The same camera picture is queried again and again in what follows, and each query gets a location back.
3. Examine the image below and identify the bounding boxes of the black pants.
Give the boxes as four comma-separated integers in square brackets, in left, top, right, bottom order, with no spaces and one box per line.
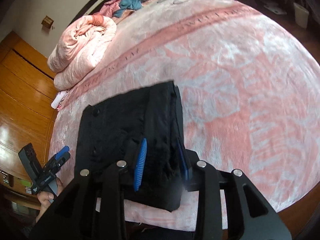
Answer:
[74,81,184,212]

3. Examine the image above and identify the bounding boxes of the left hand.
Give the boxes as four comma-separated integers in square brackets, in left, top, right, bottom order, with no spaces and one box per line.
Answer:
[35,178,64,222]

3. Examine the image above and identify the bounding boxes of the pink white folded towel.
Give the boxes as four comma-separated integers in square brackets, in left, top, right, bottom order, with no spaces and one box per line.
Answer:
[51,90,68,109]

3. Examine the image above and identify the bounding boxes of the pink patterned bed cover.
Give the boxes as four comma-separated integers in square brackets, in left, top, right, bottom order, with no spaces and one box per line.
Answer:
[48,0,320,231]

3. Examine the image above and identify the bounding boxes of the pink folded quilt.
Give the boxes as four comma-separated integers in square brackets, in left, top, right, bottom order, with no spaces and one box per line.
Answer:
[47,15,117,91]

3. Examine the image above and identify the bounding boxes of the pink garment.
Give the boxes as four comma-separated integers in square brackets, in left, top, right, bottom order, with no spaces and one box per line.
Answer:
[94,0,121,18]

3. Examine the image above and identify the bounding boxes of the blue garment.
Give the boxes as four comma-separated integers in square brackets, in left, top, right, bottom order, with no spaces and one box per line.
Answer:
[113,0,142,18]

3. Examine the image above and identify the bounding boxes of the white waste bin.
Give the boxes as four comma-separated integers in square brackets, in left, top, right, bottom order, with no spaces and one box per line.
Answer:
[293,2,309,29]

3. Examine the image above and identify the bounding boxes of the small wooden wall ornament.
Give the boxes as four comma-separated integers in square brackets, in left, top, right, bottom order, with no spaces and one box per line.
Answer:
[41,16,54,29]

